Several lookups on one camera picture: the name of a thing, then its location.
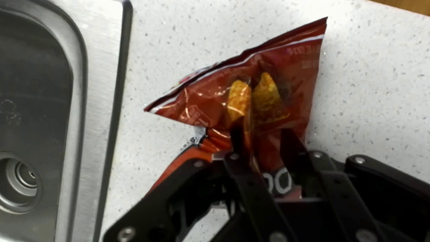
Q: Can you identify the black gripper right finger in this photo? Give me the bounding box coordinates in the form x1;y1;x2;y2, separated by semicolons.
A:
280;129;430;242

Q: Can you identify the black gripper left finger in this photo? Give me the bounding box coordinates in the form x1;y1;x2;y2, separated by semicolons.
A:
102;125;297;242

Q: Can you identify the red doritos chip bag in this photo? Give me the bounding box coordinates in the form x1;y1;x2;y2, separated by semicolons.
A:
145;19;327;197

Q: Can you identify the stainless steel double sink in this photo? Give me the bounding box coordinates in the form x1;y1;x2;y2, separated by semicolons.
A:
0;0;133;242

